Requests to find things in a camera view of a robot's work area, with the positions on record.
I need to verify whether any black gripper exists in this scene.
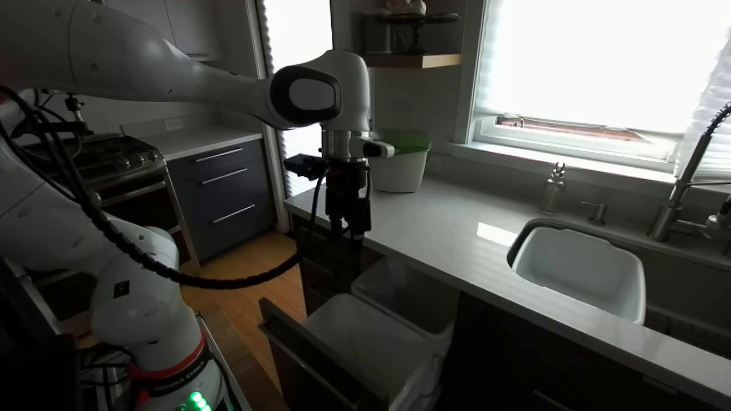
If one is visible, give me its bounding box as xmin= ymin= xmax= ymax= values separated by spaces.
xmin=283 ymin=155 xmax=372 ymax=233

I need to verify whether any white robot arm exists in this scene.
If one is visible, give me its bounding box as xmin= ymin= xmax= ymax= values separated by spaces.
xmin=0 ymin=0 xmax=393 ymax=411

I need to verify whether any white rear trash bin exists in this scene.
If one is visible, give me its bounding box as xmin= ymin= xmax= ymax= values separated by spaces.
xmin=353 ymin=256 xmax=459 ymax=338

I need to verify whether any dark drawer cabinet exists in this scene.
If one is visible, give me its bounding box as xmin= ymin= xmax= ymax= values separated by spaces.
xmin=170 ymin=140 xmax=274 ymax=260

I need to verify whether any white compost bin green lid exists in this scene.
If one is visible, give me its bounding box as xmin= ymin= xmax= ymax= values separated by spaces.
xmin=370 ymin=131 xmax=433 ymax=193

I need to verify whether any gas stove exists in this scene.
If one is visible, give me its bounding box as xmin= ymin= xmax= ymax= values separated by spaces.
xmin=31 ymin=133 xmax=186 ymax=230

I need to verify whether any white sink basin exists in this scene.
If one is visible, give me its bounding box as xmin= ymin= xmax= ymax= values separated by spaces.
xmin=508 ymin=224 xmax=648 ymax=325

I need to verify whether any chrome kitchen faucet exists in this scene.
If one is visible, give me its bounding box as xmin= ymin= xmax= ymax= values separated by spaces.
xmin=649 ymin=106 xmax=731 ymax=243

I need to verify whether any wooden wall shelf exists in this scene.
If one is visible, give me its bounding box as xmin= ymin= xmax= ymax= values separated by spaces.
xmin=363 ymin=12 xmax=463 ymax=70

